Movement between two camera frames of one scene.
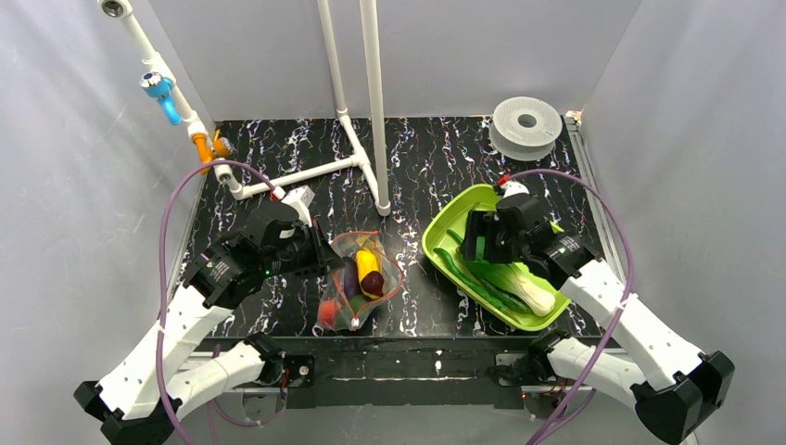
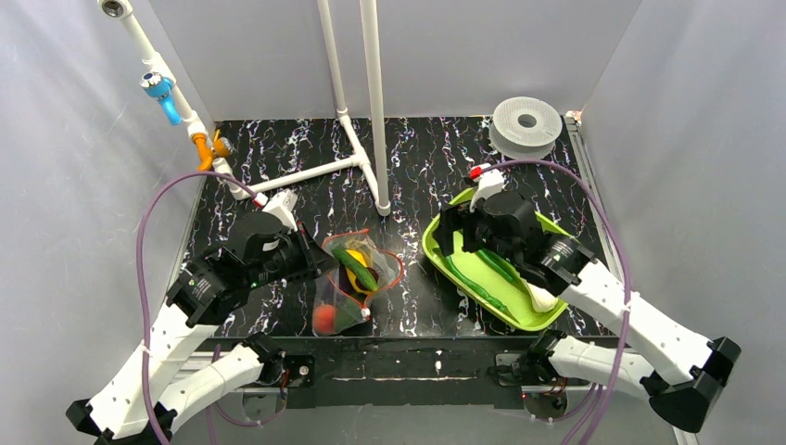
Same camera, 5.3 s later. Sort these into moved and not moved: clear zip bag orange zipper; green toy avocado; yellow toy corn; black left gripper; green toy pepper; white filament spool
Moved: green toy avocado; yellow toy corn
Not moved: clear zip bag orange zipper; black left gripper; white filament spool; green toy pepper
